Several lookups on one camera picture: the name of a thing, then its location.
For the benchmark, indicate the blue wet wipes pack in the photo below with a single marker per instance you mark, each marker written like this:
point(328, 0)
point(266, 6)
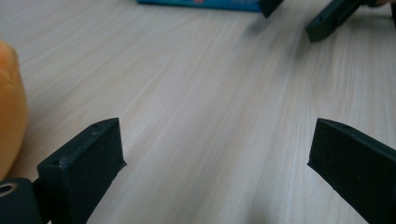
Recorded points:
point(211, 3)

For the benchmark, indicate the orange plush toy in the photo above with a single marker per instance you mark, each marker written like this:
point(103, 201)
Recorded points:
point(11, 112)

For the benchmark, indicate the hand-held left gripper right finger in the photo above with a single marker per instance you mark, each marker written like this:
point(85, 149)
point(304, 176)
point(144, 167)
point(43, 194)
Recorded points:
point(355, 168)

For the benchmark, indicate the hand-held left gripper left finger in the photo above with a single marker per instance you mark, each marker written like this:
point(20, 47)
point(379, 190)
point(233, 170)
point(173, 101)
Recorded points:
point(84, 168)

